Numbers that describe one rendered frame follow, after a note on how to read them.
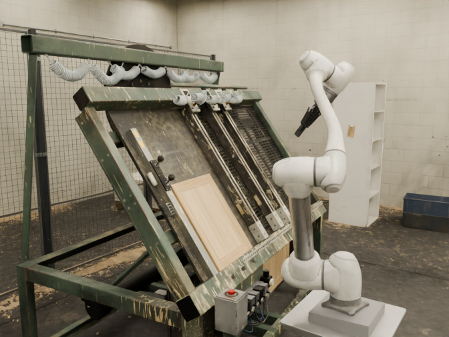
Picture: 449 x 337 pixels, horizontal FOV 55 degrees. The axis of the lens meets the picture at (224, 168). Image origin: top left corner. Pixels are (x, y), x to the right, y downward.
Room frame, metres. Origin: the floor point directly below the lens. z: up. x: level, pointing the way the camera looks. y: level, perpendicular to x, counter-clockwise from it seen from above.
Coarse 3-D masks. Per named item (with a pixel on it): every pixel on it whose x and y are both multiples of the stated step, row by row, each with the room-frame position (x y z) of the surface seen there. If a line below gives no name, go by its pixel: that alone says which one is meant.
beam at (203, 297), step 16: (320, 208) 3.77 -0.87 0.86; (288, 224) 3.13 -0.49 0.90; (288, 240) 2.99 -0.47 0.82; (256, 256) 2.57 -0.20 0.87; (272, 256) 2.70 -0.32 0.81; (224, 272) 2.25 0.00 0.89; (240, 272) 2.35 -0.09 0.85; (208, 288) 2.08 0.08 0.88; (224, 288) 2.17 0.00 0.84; (176, 304) 1.99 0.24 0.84; (192, 304) 1.94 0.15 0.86; (208, 304) 2.00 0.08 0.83
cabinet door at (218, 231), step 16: (208, 176) 2.79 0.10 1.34; (176, 192) 2.43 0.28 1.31; (192, 192) 2.55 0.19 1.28; (208, 192) 2.68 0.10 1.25; (192, 208) 2.45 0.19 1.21; (208, 208) 2.57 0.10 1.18; (224, 208) 2.69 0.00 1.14; (192, 224) 2.36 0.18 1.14; (208, 224) 2.47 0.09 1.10; (224, 224) 2.59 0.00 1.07; (208, 240) 2.37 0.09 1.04; (224, 240) 2.49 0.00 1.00; (240, 240) 2.60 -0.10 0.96; (224, 256) 2.39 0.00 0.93; (240, 256) 2.50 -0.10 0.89
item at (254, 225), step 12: (204, 96) 3.01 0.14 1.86; (192, 108) 2.98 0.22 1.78; (192, 120) 3.00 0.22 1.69; (192, 132) 3.00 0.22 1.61; (204, 132) 3.00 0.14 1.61; (204, 144) 2.95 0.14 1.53; (216, 156) 2.91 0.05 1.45; (216, 168) 2.91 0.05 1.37; (228, 168) 2.93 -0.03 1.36; (228, 180) 2.86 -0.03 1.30; (228, 192) 2.86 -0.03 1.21; (240, 192) 2.86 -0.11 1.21; (240, 204) 2.82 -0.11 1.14; (252, 216) 2.78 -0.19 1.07; (252, 228) 2.77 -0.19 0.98
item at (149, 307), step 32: (128, 224) 3.51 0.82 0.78; (320, 224) 3.87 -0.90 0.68; (64, 256) 2.93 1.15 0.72; (320, 256) 3.83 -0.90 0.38; (32, 288) 2.60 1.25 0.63; (64, 288) 2.40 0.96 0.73; (96, 288) 2.27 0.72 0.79; (128, 288) 2.49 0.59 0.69; (32, 320) 2.59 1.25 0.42; (96, 320) 3.14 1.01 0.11; (160, 320) 2.05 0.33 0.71; (192, 320) 1.95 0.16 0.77
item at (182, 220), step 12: (132, 132) 2.44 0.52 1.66; (144, 144) 2.45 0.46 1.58; (144, 156) 2.40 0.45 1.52; (156, 180) 2.36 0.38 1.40; (168, 192) 2.34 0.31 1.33; (180, 216) 2.29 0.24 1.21; (180, 228) 2.28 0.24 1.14; (192, 228) 2.30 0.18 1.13; (192, 240) 2.24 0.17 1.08; (204, 252) 2.25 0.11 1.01; (204, 264) 2.21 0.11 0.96
